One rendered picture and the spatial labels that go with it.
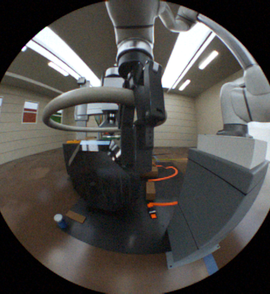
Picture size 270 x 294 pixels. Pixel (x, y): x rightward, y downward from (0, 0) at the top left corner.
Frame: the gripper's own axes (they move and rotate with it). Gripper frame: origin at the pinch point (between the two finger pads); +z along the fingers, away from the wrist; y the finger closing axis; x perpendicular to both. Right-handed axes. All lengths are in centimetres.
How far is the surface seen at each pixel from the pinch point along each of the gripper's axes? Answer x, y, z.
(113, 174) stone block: -9, 52, 25
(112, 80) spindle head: -10, 72, -71
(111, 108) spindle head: -12, 74, -35
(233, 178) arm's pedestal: -24.0, -16.6, 8.4
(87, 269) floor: 35, 4, 86
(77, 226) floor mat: 37, 51, 81
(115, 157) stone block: -11, 52, 11
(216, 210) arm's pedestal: -25.1, -14.8, 21.8
